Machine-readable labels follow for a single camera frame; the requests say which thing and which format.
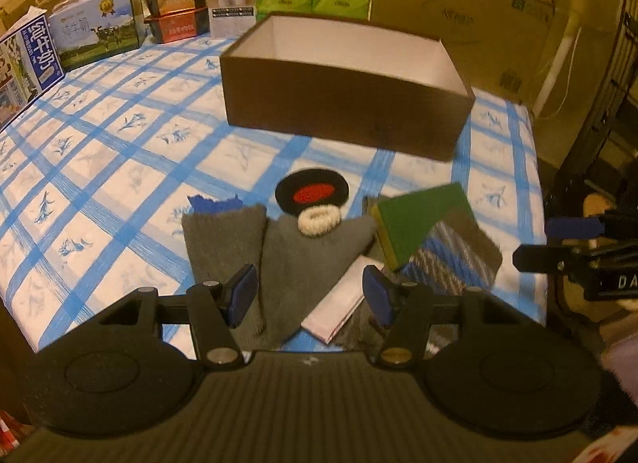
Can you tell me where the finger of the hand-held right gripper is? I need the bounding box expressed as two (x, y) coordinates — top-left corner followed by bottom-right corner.
(512, 242), (588, 275)
(545, 209), (638, 245)

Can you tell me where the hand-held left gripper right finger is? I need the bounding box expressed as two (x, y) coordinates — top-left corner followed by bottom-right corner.
(363, 265), (544, 370)

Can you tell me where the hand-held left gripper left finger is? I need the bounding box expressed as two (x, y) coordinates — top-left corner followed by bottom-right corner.
(102, 264), (258, 371)

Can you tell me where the grey and blue sock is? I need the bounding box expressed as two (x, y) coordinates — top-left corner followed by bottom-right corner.
(180, 193), (268, 344)

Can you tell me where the grey blue striped cloth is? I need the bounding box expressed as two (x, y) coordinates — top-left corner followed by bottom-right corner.
(399, 209), (503, 295)

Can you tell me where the green and yellow sponge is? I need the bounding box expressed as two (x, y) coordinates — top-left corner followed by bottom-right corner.
(371, 182), (482, 273)

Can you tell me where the beige stocking sock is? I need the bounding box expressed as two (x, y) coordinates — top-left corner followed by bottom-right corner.
(298, 204), (343, 237)

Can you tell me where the white folded cloth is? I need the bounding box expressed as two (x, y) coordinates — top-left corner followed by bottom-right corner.
(301, 259), (386, 344)

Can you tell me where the black round coaster red centre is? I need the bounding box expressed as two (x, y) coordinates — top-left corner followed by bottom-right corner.
(275, 170), (350, 208)

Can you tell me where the white pole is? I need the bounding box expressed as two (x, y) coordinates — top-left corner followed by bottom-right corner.
(528, 10), (585, 119)

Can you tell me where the blue checked bed sheet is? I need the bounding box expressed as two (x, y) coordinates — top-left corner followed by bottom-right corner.
(0, 33), (549, 359)

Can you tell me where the large cardboard box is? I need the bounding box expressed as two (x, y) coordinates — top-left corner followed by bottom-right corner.
(371, 0), (570, 106)

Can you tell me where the orange red box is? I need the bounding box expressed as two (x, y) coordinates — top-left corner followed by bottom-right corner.
(144, 7), (211, 44)

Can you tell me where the white box with dog photo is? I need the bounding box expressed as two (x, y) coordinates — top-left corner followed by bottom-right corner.
(206, 0), (258, 39)

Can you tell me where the green milk gift box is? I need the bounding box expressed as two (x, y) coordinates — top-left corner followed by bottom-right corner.
(49, 0), (147, 73)

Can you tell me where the blue white milk carton case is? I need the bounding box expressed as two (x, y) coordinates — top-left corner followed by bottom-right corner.
(0, 6), (67, 126)

